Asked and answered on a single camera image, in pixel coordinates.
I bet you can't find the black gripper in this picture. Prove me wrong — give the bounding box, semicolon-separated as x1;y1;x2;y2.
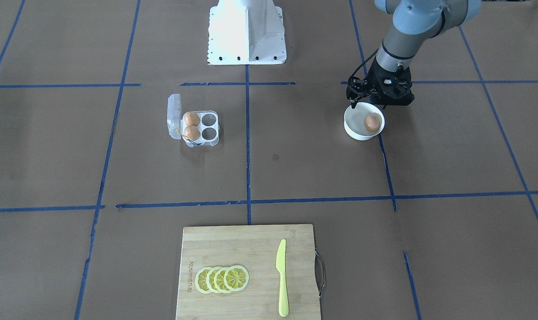
346;59;414;109

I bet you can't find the brown egg from bowl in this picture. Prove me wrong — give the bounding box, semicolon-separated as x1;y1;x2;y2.
364;113;381;134

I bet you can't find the clear plastic egg carton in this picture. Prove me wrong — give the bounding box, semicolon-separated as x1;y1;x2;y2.
167;94;220;148

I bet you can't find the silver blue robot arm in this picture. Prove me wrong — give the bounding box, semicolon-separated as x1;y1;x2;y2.
346;0;481;108

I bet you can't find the brown egg back slot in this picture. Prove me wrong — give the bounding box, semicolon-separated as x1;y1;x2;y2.
182;112;201;126

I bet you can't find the brown egg slot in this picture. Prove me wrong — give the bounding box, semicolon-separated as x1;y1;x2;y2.
182;112;201;126
183;125;201;141

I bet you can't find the brown egg front slot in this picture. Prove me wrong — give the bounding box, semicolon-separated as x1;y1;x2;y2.
183;125;201;141

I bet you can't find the white ceramic bowl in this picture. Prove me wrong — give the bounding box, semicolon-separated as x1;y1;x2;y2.
343;103;385;140

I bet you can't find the bamboo cutting board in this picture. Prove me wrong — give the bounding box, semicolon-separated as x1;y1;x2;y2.
175;224;321;320

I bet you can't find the yellow plastic knife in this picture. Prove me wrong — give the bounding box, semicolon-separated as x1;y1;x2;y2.
275;239;289;317

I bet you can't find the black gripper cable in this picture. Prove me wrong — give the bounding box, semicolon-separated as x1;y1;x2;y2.
348;48;381;83

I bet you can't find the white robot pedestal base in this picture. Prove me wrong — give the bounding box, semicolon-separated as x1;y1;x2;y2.
207;0;287;65

